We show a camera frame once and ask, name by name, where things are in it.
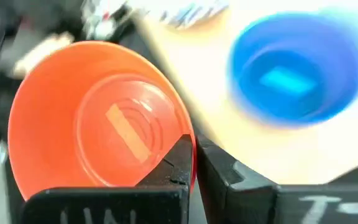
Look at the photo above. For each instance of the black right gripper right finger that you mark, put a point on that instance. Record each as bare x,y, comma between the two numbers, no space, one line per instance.
259,202

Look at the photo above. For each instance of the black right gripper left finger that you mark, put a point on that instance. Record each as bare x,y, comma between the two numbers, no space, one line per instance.
129,205

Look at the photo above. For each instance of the red-orange plastic bowl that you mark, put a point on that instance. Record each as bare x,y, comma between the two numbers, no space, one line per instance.
73,124

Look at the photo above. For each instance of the blue plastic bowl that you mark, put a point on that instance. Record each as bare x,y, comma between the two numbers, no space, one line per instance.
294,74

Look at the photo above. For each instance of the blue patterned paper plate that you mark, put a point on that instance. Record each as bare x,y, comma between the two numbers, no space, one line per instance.
191,12

